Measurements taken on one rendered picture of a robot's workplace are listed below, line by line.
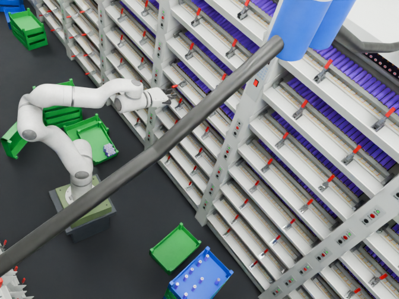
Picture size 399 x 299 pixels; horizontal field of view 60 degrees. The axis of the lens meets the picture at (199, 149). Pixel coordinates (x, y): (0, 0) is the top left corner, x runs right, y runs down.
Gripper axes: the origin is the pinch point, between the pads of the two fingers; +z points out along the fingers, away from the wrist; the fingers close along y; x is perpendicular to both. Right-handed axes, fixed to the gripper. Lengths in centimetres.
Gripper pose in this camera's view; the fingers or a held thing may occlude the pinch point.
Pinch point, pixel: (170, 94)
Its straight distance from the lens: 180.4
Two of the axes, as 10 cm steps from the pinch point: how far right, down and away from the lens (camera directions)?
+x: 3.5, -6.8, -6.5
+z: 7.1, -2.6, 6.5
